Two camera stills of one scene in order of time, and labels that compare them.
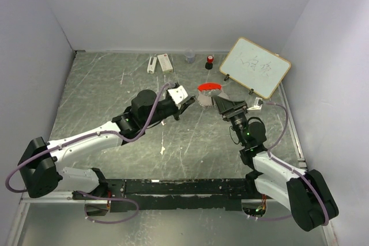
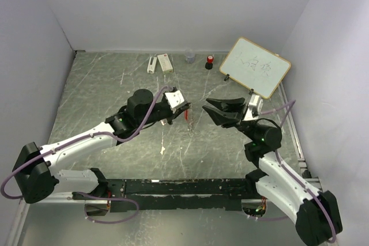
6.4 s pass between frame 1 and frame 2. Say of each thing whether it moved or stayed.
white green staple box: stayed
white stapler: stayed
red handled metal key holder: moved
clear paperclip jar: stayed
